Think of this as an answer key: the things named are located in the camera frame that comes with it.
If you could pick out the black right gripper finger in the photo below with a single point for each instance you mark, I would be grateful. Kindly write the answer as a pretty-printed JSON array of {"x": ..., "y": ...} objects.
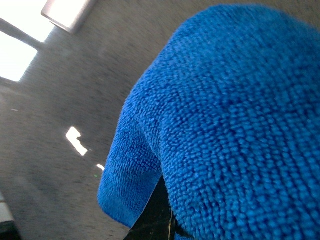
[{"x": 157, "y": 221}]

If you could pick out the blue microfiber cloth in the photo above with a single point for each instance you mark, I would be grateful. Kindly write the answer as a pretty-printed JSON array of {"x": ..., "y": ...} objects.
[{"x": 229, "y": 115}]

